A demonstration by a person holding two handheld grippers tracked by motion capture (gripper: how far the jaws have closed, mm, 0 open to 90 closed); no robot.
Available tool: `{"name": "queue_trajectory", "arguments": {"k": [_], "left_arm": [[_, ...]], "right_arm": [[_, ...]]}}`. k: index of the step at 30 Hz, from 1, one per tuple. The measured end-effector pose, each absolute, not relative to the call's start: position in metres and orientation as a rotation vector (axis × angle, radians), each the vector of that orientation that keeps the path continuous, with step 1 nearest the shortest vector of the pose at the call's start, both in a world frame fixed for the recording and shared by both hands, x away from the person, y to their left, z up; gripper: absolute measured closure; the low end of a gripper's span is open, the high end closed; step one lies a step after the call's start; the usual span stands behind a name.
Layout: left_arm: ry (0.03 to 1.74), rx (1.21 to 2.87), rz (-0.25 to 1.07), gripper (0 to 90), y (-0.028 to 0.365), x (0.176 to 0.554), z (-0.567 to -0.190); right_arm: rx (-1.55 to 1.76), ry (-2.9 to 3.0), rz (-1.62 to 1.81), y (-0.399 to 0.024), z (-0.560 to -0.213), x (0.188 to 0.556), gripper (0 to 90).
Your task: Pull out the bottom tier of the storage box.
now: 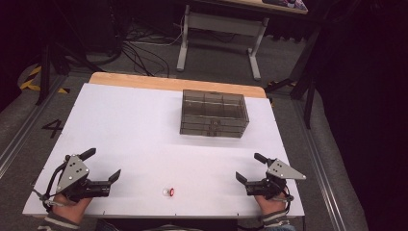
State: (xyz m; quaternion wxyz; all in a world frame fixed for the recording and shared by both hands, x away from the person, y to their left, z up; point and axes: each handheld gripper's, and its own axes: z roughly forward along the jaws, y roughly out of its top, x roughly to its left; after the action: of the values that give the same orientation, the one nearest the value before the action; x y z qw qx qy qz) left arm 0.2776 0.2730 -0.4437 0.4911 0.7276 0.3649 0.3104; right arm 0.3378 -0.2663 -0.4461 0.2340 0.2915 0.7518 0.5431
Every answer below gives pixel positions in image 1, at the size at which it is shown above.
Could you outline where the person's right hand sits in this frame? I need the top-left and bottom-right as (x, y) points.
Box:
(254, 192), (287, 216)

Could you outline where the yellow and black floor tape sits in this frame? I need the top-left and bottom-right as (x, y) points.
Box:
(18, 65), (71, 95)

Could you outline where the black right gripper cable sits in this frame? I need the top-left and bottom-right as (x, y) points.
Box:
(277, 191), (294, 216)

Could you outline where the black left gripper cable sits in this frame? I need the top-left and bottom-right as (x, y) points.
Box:
(32, 162), (70, 213)

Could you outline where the bundle of floor cables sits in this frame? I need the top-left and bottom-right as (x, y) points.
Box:
(121, 22), (186, 78)

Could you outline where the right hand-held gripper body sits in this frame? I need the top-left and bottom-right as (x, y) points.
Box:
(244, 158), (307, 200)

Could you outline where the wooden table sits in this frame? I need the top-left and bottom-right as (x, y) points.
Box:
(88, 71), (268, 99)

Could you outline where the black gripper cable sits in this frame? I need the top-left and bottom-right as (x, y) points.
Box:
(32, 162), (70, 213)
(277, 191), (294, 216)

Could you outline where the wooden desk with white legs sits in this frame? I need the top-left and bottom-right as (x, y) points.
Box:
(176, 0), (309, 81)

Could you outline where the person's left hand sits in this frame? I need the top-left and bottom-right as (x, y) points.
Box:
(51, 193), (94, 224)

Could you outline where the colourful thing on desk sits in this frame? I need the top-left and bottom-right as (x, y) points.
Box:
(262, 0), (308, 11)

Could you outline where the clear grey plastic drawer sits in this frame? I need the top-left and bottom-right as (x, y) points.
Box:
(179, 127), (243, 139)
(180, 121), (248, 133)
(181, 115), (250, 126)

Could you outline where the white board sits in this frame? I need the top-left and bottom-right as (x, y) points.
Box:
(22, 82), (306, 219)

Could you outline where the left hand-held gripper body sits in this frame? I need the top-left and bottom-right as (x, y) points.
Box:
(56, 154), (112, 203)

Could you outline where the black metal stand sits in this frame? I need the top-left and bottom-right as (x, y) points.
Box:
(35, 0), (107, 107)
(266, 25), (321, 129)

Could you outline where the metal floor rail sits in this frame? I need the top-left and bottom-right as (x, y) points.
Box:
(292, 95), (347, 231)
(0, 73), (68, 179)

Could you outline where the clear grey plastic drawer cabinet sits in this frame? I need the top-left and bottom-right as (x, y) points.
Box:
(179, 89), (250, 139)

